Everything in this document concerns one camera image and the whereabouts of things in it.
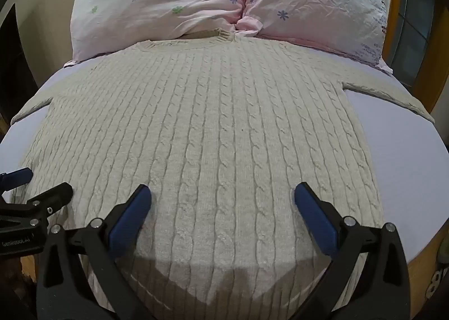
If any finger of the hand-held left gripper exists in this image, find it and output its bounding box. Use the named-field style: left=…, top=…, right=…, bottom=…
left=0, top=182, right=74, bottom=227
left=0, top=167, right=34, bottom=190

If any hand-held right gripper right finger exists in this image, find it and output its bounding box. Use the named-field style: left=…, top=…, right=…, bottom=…
left=293, top=182, right=411, bottom=320

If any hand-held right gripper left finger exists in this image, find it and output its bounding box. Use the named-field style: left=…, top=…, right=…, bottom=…
left=36, top=184, right=157, bottom=320

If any beige cable knit sweater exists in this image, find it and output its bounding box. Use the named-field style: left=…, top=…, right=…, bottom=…
left=10, top=28, right=436, bottom=317

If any pink floral pillow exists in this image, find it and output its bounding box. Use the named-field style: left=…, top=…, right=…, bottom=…
left=70, top=0, right=250, bottom=64
left=236, top=0, right=393, bottom=73

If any wooden framed window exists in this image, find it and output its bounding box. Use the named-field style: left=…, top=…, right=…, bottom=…
left=391, top=0, right=449, bottom=113

